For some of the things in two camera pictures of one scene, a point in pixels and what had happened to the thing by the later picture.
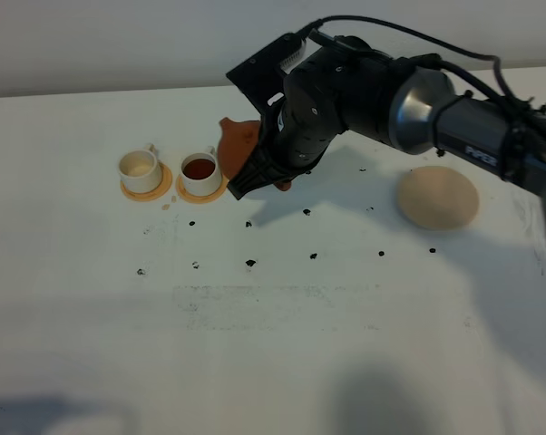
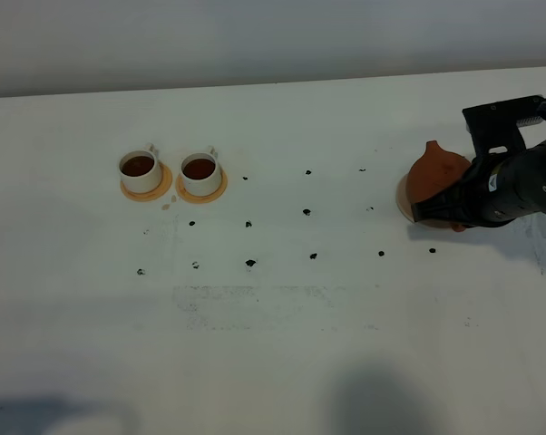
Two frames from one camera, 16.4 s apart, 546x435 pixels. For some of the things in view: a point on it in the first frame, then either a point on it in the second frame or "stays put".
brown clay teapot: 236,142 -> 434,170
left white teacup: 140,169 stays put
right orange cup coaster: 199,199 stays put
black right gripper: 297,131 -> 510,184
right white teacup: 201,174 stays put
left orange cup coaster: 163,187 stays put
